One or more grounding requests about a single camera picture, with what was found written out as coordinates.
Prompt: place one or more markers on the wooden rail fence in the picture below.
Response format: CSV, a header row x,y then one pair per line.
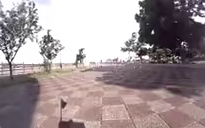
x,y
20,69

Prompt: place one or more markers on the bushes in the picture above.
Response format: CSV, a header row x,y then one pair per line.
x,y
163,55

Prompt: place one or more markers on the thin-trunked leafy tree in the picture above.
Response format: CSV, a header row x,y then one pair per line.
x,y
10,68

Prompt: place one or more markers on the checkered paved path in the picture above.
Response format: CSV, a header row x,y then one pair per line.
x,y
116,100

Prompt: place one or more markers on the grass strip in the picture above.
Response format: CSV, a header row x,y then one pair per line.
x,y
50,74

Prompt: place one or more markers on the large dark tree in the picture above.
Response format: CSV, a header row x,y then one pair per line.
x,y
170,23

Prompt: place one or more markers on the small leafy tree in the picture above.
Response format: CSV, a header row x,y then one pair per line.
x,y
80,56
49,46
134,45

